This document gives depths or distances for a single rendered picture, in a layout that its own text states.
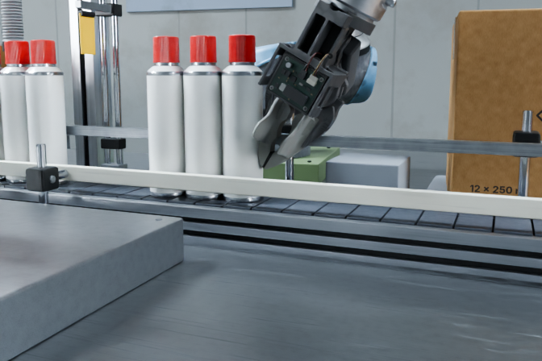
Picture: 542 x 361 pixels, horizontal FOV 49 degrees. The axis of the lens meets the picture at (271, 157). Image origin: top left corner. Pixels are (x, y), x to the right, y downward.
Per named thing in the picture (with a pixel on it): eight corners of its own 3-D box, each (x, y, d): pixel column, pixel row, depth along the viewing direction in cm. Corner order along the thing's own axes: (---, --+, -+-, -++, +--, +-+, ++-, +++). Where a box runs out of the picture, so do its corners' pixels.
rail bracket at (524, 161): (506, 257, 67) (514, 113, 65) (506, 240, 74) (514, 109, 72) (537, 260, 66) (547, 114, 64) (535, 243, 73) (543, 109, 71)
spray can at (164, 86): (142, 196, 77) (136, 35, 74) (163, 188, 82) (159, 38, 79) (177, 199, 75) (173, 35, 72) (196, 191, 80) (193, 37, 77)
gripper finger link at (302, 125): (248, 172, 68) (285, 105, 66) (267, 165, 74) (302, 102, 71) (269, 188, 68) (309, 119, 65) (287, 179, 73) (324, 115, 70)
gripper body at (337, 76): (252, 88, 65) (305, -13, 61) (280, 86, 73) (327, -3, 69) (309, 124, 63) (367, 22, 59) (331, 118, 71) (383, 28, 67)
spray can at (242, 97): (214, 200, 74) (212, 34, 71) (235, 192, 79) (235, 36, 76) (251, 205, 72) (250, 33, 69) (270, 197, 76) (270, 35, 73)
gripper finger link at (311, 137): (279, 134, 71) (314, 70, 68) (285, 132, 72) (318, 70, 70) (311, 155, 70) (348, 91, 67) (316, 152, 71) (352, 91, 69)
